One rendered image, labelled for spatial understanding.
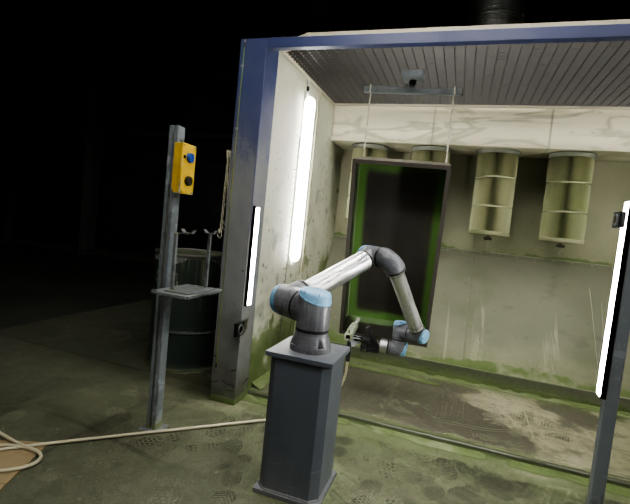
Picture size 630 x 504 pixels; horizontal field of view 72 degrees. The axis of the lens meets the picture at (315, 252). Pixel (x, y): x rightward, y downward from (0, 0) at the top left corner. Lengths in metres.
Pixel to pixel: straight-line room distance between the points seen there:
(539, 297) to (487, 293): 0.41
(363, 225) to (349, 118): 1.27
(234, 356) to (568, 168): 2.93
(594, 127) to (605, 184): 0.62
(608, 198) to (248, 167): 3.07
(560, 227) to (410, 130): 1.45
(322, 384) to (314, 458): 0.32
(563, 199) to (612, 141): 0.53
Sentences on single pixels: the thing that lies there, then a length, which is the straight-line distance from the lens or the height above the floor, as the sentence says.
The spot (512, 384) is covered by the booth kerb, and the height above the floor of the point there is 0.11.
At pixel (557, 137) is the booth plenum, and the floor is 2.07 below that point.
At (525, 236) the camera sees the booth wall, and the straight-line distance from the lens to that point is 4.34.
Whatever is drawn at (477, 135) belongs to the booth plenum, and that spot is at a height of 2.06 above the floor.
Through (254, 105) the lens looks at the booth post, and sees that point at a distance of 2.83.
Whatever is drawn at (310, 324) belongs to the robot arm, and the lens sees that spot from 1.93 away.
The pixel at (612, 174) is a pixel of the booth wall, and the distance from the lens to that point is 4.50.
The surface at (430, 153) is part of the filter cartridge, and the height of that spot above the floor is 1.91.
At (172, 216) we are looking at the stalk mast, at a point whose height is 1.17.
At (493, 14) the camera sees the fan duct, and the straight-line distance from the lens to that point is 5.18.
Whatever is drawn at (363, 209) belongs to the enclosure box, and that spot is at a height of 1.34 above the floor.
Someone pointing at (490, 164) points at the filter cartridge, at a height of 1.84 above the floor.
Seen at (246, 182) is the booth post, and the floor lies 1.42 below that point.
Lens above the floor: 1.22
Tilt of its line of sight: 4 degrees down
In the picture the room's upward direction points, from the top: 6 degrees clockwise
